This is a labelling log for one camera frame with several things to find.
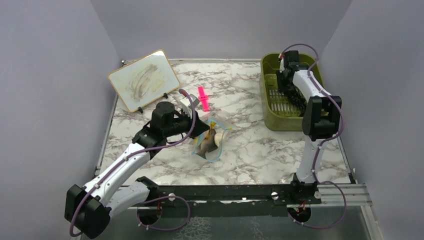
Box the clear zip top bag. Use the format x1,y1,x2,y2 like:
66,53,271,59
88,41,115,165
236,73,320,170
191,110,234,162

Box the white toy egg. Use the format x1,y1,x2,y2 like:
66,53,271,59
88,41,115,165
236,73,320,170
214,132,225,147

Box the orange toy food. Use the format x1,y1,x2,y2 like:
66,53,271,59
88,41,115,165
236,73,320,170
205,121,216,140

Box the wood framed whiteboard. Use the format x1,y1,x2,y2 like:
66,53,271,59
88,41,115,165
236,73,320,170
107,49,181,113

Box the black toy grapes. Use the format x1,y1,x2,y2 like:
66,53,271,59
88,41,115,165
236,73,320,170
285,90,307,117

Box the pink plastic bag clip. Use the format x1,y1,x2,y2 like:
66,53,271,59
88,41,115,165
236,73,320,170
197,86,210,112

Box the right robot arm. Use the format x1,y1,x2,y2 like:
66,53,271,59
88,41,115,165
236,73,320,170
276,50,342,204

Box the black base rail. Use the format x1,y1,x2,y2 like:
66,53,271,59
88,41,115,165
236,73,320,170
136,176,322,218

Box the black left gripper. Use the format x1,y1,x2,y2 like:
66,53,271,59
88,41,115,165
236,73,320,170
164,107,211,140

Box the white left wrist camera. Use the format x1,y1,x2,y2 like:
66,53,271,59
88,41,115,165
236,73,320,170
179,94,200,118

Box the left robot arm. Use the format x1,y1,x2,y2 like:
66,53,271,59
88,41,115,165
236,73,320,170
64,101,210,239

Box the green plastic bin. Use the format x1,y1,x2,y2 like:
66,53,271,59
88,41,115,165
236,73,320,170
259,52,328,132

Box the grey toy fish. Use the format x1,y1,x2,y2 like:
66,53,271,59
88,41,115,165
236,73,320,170
196,138,218,159

